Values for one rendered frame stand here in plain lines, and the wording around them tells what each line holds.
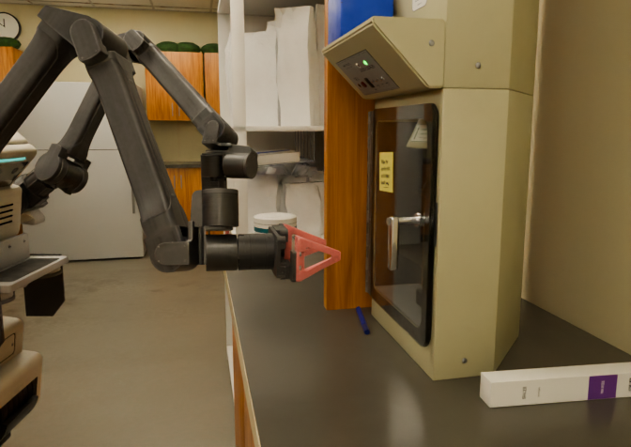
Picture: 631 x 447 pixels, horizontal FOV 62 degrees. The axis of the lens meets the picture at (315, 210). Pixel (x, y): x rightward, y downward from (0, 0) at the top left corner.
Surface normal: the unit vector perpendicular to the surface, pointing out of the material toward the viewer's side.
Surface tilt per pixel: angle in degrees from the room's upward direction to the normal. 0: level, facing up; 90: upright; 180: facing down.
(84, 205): 90
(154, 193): 71
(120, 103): 76
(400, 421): 0
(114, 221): 90
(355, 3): 90
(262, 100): 93
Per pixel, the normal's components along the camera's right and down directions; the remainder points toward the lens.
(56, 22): -0.18, -0.08
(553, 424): 0.00, -0.99
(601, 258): -0.98, 0.04
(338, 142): 0.21, 0.15
